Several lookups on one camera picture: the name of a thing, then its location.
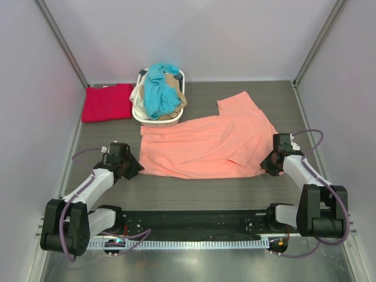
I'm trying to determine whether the folded red t-shirt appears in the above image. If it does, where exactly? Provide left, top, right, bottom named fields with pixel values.
left=81, top=83, right=134, bottom=123

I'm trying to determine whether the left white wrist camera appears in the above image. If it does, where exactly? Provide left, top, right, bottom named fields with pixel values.
left=100, top=140, right=119, bottom=153

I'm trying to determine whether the white slotted cable duct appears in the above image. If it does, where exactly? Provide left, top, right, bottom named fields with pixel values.
left=87, top=237, right=270, bottom=251

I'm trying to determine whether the right aluminium corner post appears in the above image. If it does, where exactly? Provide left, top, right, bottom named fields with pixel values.
left=292, top=0, right=348, bottom=88

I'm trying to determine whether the salmon pink t-shirt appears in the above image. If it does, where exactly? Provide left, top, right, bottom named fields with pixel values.
left=139, top=92, right=277, bottom=179

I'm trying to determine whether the left aluminium corner post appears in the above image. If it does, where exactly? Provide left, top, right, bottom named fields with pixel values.
left=34, top=0, right=89, bottom=88

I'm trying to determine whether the white t-shirt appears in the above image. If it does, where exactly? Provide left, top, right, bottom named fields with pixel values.
left=129, top=75, right=150, bottom=120

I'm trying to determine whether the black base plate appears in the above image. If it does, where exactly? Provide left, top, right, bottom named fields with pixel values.
left=122, top=210, right=298, bottom=236

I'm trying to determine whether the aluminium corner post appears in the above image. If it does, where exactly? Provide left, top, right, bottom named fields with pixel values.
left=34, top=0, right=89, bottom=88
left=292, top=0, right=348, bottom=88

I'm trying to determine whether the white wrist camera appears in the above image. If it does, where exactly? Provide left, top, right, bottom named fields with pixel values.
left=100, top=140, right=119, bottom=153
left=290, top=134, right=301, bottom=151

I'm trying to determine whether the turquoise blue t-shirt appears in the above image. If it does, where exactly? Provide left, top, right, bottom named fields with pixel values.
left=143, top=63, right=180, bottom=120

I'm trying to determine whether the white perforated laundry basket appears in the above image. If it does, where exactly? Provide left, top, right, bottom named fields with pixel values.
left=132, top=68, right=185, bottom=127

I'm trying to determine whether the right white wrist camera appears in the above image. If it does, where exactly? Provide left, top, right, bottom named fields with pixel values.
left=290, top=134, right=301, bottom=151

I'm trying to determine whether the aluminium frame rail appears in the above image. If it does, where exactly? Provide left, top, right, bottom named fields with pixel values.
left=35, top=216, right=357, bottom=239

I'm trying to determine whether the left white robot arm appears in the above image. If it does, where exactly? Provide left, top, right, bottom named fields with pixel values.
left=39, top=142, right=143, bottom=259

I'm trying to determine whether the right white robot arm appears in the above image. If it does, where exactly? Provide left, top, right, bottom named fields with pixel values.
left=260, top=133, right=350, bottom=244

